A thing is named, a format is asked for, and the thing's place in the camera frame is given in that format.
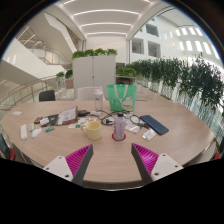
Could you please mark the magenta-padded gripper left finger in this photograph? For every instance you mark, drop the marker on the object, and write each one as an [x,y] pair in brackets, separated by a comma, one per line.
[60,166]

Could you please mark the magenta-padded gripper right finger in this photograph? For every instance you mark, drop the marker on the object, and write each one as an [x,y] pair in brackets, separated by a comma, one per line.
[165,165]

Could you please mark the purple drink bottle black cap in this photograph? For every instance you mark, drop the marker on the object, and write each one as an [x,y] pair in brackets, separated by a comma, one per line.
[119,127]

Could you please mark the white packet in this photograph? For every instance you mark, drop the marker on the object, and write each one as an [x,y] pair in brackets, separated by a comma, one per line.
[149,134]

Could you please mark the teal marker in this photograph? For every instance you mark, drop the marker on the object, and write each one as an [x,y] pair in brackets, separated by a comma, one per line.
[50,129]

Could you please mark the white computer mouse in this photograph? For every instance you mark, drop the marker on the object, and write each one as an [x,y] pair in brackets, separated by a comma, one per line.
[36,132]

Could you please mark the dark blue keyboard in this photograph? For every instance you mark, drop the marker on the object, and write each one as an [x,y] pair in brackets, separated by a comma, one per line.
[154,124]

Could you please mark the colourful sticker sheet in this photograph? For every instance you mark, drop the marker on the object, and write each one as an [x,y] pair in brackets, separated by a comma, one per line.
[80,122]

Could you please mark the pale yellow mug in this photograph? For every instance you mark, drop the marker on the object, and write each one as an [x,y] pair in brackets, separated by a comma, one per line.
[94,130]

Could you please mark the white power strip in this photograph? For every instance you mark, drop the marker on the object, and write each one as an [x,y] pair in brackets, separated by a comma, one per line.
[23,131]

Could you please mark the open book with papers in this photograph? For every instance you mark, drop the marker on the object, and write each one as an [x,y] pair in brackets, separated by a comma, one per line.
[67,115]

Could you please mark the black wallet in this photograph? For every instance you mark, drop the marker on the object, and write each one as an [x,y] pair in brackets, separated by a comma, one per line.
[82,113]

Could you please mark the black and red office chair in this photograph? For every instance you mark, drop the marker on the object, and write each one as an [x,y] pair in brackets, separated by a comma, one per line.
[5,148]

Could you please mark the white paper card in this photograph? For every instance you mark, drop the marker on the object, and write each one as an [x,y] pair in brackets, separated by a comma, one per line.
[16,113]

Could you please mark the clear bottle white lid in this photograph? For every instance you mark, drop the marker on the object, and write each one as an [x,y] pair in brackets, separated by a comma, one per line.
[98,100]

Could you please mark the white chair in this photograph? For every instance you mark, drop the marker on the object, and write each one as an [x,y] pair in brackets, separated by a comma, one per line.
[85,94]

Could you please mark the green tote bag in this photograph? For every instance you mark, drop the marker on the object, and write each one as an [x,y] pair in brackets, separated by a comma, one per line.
[115,98]

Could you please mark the long hedge of green plants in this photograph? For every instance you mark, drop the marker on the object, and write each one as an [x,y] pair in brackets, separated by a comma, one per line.
[193,78]

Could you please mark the small planter by railing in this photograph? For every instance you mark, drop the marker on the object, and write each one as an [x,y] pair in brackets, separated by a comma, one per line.
[68,75]

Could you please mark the white cabinet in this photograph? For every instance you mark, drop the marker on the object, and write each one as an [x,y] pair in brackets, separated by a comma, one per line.
[93,75]

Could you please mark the low planter with green plants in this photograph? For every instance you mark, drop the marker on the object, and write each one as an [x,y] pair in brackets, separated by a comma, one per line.
[126,71]

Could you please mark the green plants atop cabinet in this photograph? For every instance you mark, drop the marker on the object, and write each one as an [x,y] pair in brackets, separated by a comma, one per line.
[95,52]

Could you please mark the row of ceiling light strips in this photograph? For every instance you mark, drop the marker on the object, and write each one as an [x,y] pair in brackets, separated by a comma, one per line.
[106,23]

